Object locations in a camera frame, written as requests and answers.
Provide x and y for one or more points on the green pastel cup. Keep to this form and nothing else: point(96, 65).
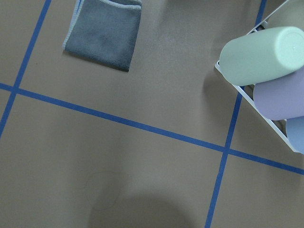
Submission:
point(262, 56)

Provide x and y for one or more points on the purple pastel cup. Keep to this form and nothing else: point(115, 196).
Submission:
point(281, 98)

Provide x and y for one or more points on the grey folded cloth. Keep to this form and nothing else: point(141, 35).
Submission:
point(104, 31)

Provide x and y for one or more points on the white wire cup rack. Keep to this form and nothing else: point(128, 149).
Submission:
point(289, 14)

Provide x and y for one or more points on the blue pastel cup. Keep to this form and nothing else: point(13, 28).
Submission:
point(295, 133)

